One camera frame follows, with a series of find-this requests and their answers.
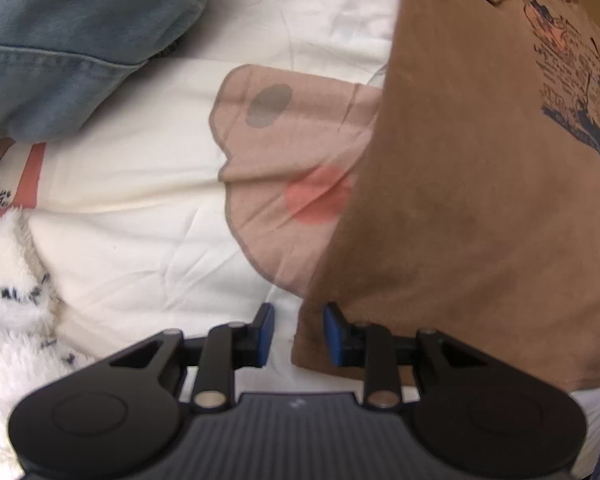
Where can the white cartoon printed blanket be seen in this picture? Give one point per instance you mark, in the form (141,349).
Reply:
(145,210)

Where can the fluffy white spotted blanket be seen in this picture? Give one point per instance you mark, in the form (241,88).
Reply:
(10,360)

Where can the blue denim jeans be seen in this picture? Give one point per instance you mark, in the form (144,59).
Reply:
(80,35)

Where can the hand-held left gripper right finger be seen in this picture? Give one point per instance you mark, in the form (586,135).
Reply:
(332,335)

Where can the brown printed t-shirt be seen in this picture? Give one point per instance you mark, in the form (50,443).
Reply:
(455,185)

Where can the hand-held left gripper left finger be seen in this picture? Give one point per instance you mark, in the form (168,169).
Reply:
(265,332)

